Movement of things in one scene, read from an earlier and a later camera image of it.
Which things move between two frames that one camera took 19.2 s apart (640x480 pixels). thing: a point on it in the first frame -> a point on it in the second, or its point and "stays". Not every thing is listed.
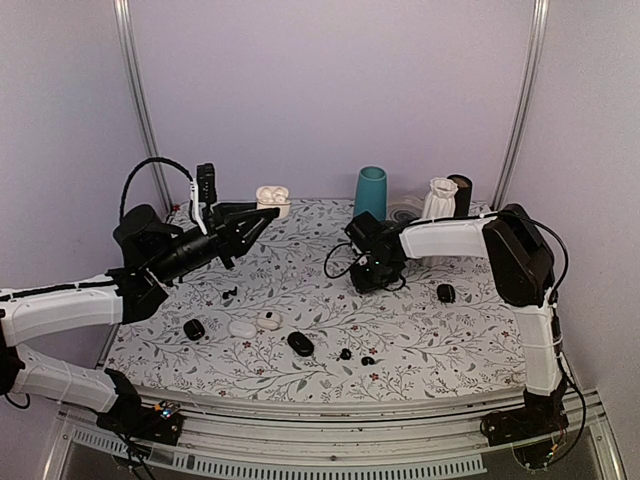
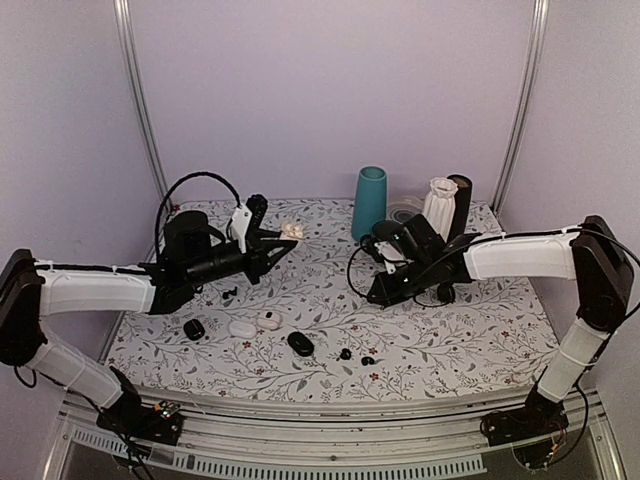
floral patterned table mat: (285, 312) stays
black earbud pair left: (225, 295) stays
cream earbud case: (274, 196) -> (293, 230)
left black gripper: (229, 236) -> (259, 250)
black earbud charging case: (446, 293) stays
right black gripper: (362, 287) -> (381, 285)
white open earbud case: (270, 320) stays
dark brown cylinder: (462, 195) stays
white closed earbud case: (242, 329) stays
